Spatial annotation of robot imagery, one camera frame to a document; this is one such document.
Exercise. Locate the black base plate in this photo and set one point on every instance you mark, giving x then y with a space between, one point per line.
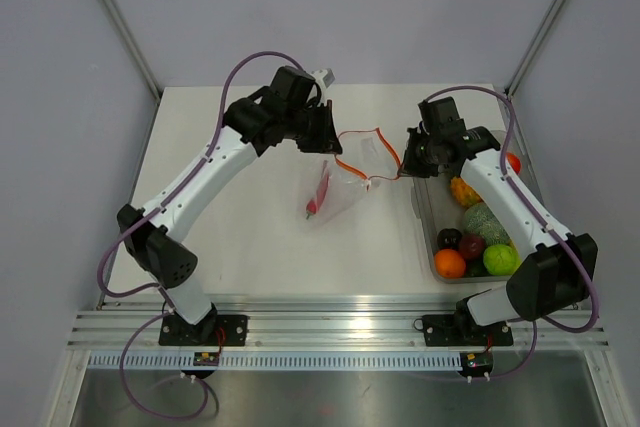
214 330
453 330

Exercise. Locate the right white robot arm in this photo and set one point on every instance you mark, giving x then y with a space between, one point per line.
557 266

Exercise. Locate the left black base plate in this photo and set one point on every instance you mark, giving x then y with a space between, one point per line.
214 330

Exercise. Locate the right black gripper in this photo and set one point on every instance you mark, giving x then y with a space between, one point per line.
410 167

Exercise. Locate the green netted melon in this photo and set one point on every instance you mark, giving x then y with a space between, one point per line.
479 220

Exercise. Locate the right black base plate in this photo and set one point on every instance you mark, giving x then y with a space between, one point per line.
453 330

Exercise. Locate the left aluminium frame post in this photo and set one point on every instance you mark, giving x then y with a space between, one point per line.
129 43

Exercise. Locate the red tomato upper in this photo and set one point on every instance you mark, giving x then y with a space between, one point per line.
514 162

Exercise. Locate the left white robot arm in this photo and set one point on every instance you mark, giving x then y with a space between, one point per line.
154 234

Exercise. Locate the aluminium mounting rail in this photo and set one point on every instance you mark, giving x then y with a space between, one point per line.
276 323

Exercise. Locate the dark purple plum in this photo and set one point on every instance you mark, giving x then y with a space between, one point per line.
448 238

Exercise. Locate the right aluminium frame post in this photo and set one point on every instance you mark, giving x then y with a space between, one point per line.
543 31

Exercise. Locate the clear orange zip top bag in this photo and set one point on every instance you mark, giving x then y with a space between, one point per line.
368 160

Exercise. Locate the aluminium frame post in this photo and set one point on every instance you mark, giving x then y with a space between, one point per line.
129 43
543 31

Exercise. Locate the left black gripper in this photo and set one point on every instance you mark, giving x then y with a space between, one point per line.
326 140

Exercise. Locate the dark red apple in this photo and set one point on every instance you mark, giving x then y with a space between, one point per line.
471 246

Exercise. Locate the clear plastic food bin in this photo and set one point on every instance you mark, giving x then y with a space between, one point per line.
437 209

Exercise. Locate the white slotted cable duct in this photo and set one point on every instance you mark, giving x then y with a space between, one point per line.
278 361

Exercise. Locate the red chili pepper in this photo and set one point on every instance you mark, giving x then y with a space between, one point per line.
314 205

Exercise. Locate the green lime apple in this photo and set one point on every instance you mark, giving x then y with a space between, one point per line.
501 260

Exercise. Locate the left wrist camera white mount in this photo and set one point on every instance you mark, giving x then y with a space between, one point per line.
324 78

